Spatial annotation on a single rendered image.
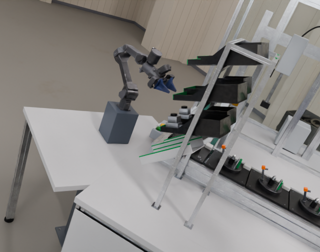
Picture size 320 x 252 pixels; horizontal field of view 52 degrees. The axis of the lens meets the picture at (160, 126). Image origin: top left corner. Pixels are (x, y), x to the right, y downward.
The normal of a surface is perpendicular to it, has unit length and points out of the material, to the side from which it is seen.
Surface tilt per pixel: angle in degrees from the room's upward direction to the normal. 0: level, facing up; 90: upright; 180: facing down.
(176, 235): 0
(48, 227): 0
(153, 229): 0
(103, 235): 90
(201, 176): 90
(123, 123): 90
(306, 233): 90
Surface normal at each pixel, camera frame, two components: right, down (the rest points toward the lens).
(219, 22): -0.80, -0.04
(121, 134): 0.48, 0.53
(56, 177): 0.34, -0.85
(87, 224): -0.36, 0.28
